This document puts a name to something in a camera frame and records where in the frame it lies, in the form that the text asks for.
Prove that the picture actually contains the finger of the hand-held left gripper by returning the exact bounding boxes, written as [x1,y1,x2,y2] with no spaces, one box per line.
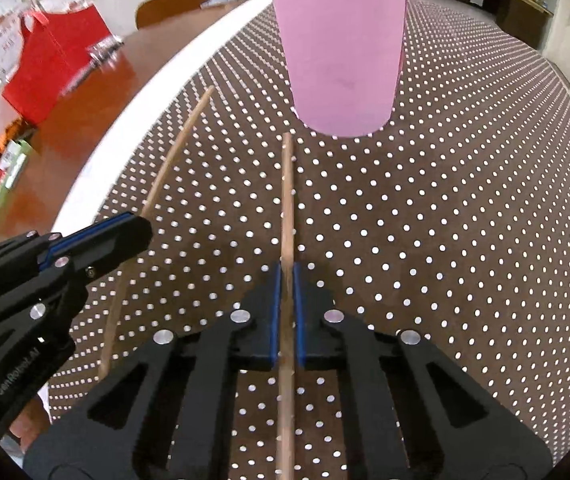
[30,217,153,321]
[0,212,138,267]

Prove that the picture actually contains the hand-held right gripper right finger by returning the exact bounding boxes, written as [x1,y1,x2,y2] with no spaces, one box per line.
[292,262,553,480]

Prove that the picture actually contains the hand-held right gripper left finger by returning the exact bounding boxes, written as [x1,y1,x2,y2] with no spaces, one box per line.
[24,262,282,480]

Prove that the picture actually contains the single wooden chopstick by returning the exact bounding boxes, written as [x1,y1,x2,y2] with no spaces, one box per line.
[275,132,297,480]
[97,86,216,381]

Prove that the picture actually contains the pink cup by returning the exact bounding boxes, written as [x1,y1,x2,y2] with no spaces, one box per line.
[269,0,412,137]

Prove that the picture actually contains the person's left hand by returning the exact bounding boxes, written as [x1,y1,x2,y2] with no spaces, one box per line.
[9,392,52,456]

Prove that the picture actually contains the green tray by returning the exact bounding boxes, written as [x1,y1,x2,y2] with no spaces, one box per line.
[0,140,33,241]

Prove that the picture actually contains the orange snack wrappers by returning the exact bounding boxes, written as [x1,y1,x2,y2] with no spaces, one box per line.
[0,117,36,153]

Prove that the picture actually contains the brown polka dot table mat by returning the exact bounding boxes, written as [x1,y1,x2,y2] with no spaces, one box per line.
[47,0,570,480]

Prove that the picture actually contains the red tote bag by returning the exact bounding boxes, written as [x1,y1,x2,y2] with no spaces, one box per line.
[2,4,123,126]

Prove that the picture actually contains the clear packet of pens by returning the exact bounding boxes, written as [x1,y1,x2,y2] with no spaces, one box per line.
[87,35,126,63]

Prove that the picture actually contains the wooden chair back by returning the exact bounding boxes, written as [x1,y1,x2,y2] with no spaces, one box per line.
[135,0,223,28]

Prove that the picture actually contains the dark wooden desk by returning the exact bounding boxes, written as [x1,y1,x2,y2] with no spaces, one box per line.
[432,0,553,51]

